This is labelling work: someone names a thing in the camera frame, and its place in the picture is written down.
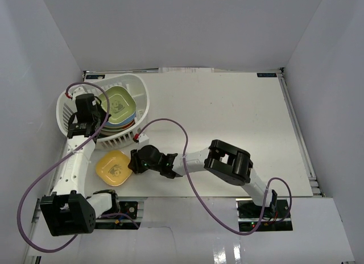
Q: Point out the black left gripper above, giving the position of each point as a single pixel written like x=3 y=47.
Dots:
x=95 y=116

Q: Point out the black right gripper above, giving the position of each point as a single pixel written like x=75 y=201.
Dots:
x=135 y=164

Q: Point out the pale orange round plate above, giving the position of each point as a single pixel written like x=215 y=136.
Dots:
x=108 y=130

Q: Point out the green square panda dish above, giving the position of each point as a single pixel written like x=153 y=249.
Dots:
x=122 y=105

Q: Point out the light blue plate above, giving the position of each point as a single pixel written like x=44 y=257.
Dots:
x=122 y=124

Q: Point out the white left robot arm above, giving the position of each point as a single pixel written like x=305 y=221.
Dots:
x=67 y=210

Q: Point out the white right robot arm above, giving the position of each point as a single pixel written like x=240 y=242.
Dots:
x=231 y=164

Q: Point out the white plastic dish bin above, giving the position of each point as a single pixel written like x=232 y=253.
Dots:
x=138 y=90

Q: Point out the yellow square panda dish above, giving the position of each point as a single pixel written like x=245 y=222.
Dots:
x=113 y=169

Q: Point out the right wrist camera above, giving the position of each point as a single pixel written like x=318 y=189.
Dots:
x=141 y=139

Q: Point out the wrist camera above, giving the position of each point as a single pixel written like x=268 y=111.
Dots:
x=73 y=93
x=141 y=139

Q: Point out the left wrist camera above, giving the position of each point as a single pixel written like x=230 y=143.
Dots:
x=73 y=93

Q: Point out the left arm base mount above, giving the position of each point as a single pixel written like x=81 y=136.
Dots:
x=133 y=209

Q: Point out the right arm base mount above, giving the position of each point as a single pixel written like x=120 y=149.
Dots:
x=248 y=215

